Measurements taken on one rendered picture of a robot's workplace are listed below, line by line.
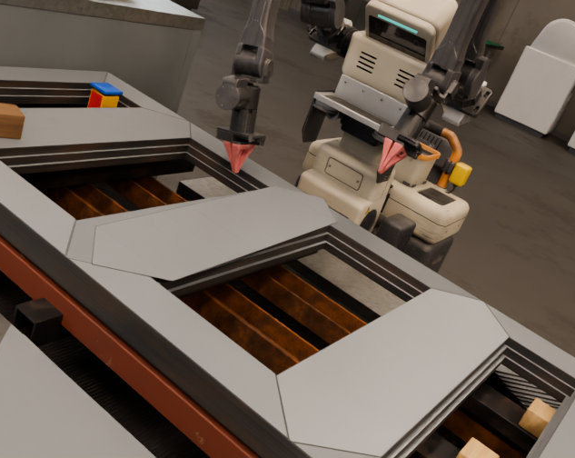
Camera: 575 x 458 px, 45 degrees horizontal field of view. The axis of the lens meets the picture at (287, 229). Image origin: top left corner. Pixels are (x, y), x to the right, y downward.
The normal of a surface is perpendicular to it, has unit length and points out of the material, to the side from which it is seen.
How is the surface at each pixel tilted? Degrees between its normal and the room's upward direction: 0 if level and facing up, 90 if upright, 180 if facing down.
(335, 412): 0
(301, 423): 0
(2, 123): 90
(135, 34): 90
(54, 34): 90
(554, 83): 90
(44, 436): 0
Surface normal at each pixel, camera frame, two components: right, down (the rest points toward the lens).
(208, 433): -0.55, 0.15
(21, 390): 0.34, -0.86
